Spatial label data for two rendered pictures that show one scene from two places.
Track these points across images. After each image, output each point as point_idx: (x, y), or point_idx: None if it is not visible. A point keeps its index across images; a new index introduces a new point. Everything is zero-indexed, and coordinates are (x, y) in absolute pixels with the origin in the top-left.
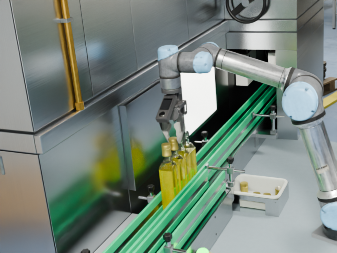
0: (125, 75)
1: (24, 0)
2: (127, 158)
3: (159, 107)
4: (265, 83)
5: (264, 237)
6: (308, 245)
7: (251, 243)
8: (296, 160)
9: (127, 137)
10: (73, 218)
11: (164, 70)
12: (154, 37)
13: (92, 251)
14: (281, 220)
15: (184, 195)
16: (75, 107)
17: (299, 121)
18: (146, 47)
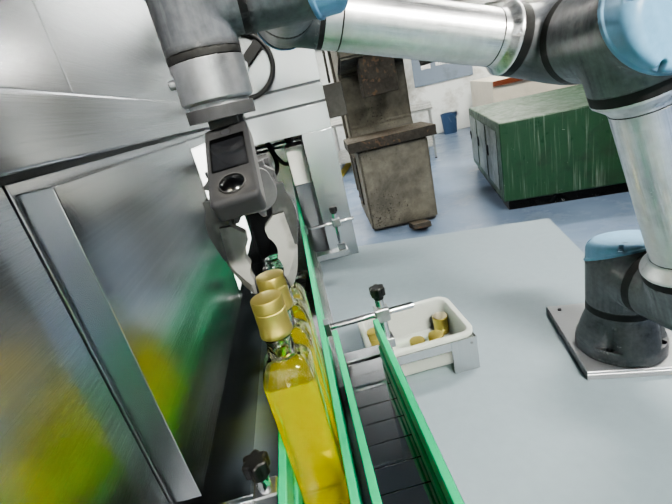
0: (11, 76)
1: None
2: (133, 406)
3: (208, 169)
4: (459, 57)
5: (516, 425)
6: (614, 402)
7: (515, 455)
8: (387, 273)
9: (109, 323)
10: None
11: (183, 15)
12: (101, 29)
13: None
14: (491, 370)
15: (360, 430)
16: None
17: (669, 80)
18: (81, 36)
